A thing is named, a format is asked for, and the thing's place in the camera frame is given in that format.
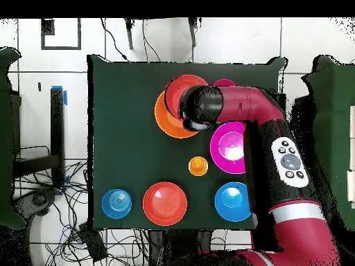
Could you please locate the orange plastic cup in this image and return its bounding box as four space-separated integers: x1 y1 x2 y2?
188 156 209 177

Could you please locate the red-orange plastic bowl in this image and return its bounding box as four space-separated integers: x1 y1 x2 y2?
164 74 209 121
142 181 189 227

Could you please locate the large orange bowl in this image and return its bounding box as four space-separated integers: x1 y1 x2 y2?
154 90 201 139

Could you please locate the large pink bowl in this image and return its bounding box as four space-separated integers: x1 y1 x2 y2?
209 121 248 175

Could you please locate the dark green tablecloth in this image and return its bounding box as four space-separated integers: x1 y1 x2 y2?
87 54 288 231

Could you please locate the large blue bowl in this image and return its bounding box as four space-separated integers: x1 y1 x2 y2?
214 181 254 222

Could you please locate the small crimson bowl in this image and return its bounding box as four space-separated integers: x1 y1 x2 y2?
211 78 237 87

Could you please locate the small translucent blue bowl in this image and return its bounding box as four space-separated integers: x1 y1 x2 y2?
101 188 133 220

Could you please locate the black tripod leg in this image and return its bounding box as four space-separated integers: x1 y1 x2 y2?
188 18 198 48
123 18 135 51

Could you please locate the black stand with blue tape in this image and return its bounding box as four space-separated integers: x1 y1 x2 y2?
12 85 68 189

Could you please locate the black power brick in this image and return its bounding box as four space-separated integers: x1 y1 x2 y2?
78 222 108 263

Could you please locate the green cloth side table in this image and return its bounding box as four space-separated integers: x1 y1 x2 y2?
0 46 26 230
302 55 355 232

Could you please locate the black pedestal base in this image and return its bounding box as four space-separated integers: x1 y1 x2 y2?
148 229 213 266

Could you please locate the thin black cable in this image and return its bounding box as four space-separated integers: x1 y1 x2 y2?
141 19 162 62
100 18 130 62

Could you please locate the tangle of cables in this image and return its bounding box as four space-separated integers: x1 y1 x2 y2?
13 160 150 266

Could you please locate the black square frame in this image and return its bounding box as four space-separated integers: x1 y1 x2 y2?
40 18 82 51

